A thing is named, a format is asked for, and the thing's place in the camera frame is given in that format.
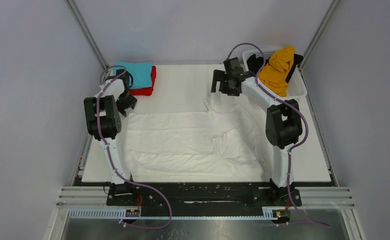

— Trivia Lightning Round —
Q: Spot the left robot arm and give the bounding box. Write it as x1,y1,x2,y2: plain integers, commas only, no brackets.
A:
83,65,138,206

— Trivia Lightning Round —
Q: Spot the white t shirt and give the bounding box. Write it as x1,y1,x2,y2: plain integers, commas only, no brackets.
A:
124,100,267,183

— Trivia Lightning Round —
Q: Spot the right metal frame post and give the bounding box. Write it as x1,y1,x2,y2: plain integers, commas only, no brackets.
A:
299,0,341,70

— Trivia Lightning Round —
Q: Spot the yellow t shirt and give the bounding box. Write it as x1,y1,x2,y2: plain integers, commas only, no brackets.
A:
258,45,295,97

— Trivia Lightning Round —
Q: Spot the white slotted cable duct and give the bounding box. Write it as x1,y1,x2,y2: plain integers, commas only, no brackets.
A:
69,207,278,221

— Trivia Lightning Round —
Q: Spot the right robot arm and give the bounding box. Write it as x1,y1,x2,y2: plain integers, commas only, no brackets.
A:
211,57,303,206

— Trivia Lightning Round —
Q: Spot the folded cyan t shirt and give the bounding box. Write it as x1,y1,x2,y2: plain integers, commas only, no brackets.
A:
116,61,153,89

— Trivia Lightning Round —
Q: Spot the white plastic basket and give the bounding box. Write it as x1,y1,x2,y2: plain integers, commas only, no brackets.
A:
242,46,307,99

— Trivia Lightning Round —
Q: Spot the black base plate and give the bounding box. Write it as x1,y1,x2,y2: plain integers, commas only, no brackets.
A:
106,182,302,218

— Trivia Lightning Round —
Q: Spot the metal frame post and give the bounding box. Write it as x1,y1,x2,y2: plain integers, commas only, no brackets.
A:
299,0,341,70
65,0,109,70

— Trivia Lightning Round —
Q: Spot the left metal frame post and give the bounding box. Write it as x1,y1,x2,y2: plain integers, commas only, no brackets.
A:
65,0,109,70

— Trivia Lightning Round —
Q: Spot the black t shirt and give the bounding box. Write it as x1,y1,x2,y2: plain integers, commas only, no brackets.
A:
247,54,304,83

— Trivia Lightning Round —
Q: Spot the folded red t shirt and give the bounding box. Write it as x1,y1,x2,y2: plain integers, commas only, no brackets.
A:
130,66,157,96

